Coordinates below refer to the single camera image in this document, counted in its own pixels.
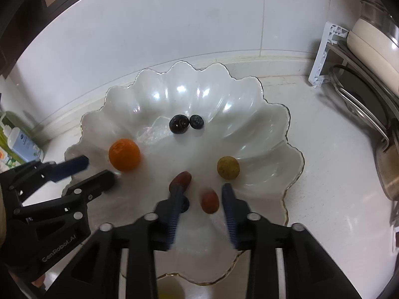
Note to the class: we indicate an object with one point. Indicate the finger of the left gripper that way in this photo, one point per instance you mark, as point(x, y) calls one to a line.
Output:
point(21, 182)
point(84, 189)

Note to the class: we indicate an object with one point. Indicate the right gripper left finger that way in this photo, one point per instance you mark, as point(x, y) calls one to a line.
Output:
point(94, 270)

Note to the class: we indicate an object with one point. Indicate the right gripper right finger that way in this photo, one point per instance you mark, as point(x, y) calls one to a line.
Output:
point(284, 261)

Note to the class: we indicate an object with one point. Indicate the dark plum front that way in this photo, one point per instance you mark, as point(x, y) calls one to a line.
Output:
point(185, 204)

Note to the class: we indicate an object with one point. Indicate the person's left hand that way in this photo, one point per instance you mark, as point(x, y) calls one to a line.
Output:
point(3, 223)

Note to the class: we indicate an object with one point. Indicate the white pump soap bottle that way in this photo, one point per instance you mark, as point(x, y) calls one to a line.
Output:
point(21, 144)

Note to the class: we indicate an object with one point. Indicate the green dish soap bottle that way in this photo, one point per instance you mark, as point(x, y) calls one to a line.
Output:
point(9, 159)

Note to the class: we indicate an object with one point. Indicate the orange tangerine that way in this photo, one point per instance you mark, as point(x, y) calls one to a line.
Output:
point(124, 155)

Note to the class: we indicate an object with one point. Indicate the yellow-brown longan in bowl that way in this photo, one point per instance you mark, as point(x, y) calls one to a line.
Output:
point(228, 168)

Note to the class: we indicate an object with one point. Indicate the steel pot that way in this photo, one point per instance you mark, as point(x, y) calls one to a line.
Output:
point(386, 162)

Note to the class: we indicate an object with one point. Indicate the white scalloped fruit bowl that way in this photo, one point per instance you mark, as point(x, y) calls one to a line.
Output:
point(238, 122)

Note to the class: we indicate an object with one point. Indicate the glass pan lid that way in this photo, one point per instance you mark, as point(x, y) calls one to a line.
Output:
point(361, 100)

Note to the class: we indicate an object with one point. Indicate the white metal shelf rack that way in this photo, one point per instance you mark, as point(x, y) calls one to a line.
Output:
point(333, 50)

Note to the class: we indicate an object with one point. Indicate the cream pot with glass lid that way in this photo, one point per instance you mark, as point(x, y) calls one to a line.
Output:
point(374, 41)

